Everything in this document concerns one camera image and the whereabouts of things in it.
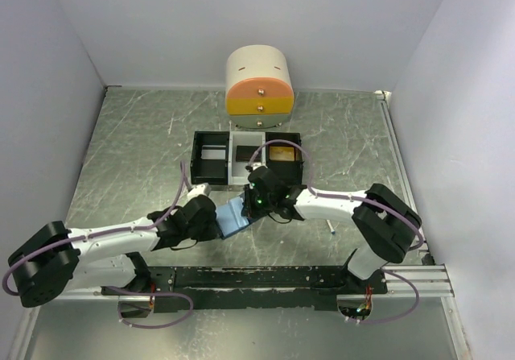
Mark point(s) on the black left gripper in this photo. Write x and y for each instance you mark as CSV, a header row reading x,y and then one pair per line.
x,y
212,231

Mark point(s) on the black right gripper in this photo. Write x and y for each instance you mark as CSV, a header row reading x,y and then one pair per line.
x,y
249,192

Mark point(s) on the blue leather card holder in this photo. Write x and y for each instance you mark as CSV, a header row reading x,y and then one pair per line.
x,y
230,218

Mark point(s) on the black VIP card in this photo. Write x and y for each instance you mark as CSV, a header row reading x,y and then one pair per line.
x,y
244,153

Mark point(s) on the gold card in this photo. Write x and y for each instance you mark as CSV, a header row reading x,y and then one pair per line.
x,y
283,153

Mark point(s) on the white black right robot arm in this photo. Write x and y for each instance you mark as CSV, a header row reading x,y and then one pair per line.
x,y
388,225

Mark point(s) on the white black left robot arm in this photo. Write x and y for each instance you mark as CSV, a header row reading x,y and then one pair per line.
x,y
57,259

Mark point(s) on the gold card in tray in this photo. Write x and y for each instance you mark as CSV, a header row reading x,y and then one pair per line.
x,y
283,153

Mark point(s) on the silver card in tray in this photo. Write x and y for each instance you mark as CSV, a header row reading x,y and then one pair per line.
x,y
213,152

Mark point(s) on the white middle tray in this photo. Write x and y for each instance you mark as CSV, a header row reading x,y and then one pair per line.
x,y
237,175

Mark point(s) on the black right tray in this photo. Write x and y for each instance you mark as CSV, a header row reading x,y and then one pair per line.
x,y
283,159

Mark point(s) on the black tray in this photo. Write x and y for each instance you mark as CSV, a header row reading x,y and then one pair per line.
x,y
283,159
213,172

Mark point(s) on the black left tray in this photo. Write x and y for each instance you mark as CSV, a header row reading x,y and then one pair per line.
x,y
213,172

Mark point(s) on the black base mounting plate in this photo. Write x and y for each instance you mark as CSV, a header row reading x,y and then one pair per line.
x,y
315,287

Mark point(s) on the blue white pen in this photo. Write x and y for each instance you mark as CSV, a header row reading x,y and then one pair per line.
x,y
331,228

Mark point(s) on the round three-drawer storage box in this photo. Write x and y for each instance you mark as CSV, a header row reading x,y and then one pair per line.
x,y
258,90

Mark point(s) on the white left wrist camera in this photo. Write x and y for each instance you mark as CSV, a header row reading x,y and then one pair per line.
x,y
203,189

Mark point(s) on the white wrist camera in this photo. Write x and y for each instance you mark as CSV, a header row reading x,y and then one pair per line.
x,y
250,167
203,189

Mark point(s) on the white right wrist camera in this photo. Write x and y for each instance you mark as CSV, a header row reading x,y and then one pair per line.
x,y
250,167

